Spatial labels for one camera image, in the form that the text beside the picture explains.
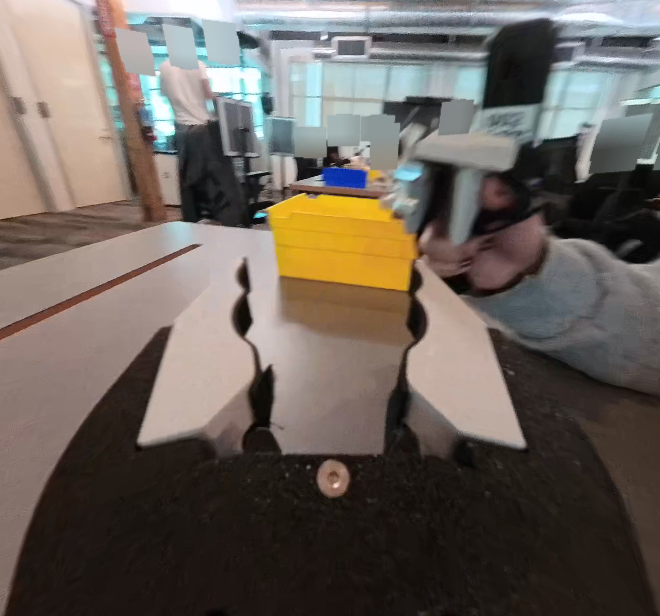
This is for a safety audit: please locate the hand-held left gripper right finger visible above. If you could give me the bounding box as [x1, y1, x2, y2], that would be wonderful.
[384, 260, 528, 461]

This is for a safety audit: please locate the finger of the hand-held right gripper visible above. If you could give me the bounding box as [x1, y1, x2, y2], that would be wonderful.
[411, 131, 520, 171]

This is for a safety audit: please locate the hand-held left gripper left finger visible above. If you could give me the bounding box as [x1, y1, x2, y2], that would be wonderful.
[135, 257, 276, 458]

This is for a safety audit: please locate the yellow plastic bin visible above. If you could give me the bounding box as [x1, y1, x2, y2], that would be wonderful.
[266, 193, 419, 292]

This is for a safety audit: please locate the person's right forearm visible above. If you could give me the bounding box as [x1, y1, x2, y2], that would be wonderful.
[464, 237, 660, 396]

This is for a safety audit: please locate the person's right hand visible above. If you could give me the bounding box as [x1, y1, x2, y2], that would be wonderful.
[419, 175, 548, 297]

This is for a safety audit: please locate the blue plastic bin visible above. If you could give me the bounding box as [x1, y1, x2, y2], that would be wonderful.
[322, 166, 369, 190]

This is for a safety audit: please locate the brown work table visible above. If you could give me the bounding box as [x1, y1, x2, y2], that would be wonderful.
[289, 175, 398, 199]

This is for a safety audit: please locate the white air vent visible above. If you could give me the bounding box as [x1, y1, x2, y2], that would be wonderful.
[330, 35, 373, 60]

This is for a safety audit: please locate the grey monitor on stand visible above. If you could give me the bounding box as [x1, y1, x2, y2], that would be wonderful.
[265, 116, 297, 157]
[215, 96, 260, 159]

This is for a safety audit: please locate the white recycling cabinet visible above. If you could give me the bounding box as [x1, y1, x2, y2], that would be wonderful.
[155, 154, 182, 207]

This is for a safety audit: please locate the silver air duct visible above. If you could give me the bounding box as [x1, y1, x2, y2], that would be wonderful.
[206, 0, 660, 60]

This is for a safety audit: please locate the wooden post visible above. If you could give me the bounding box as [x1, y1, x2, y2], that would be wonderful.
[85, 0, 167, 223]

